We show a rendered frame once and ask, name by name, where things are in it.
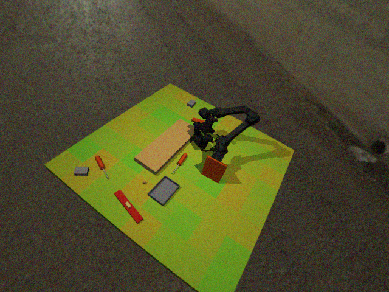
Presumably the tan wooden panel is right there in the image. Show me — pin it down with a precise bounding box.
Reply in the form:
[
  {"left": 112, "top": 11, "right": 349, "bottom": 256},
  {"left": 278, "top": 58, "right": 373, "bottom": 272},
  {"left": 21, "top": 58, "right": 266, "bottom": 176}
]
[{"left": 134, "top": 119, "right": 194, "bottom": 176}]

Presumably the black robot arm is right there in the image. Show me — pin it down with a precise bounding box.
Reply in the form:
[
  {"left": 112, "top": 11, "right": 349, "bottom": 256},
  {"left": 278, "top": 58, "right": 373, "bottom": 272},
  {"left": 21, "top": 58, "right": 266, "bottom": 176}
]
[{"left": 198, "top": 106, "right": 260, "bottom": 162}]

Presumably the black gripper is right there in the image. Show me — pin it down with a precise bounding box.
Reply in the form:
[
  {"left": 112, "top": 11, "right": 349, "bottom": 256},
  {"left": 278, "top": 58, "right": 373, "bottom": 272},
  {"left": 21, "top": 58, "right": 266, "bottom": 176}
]
[{"left": 193, "top": 122, "right": 213, "bottom": 145}]

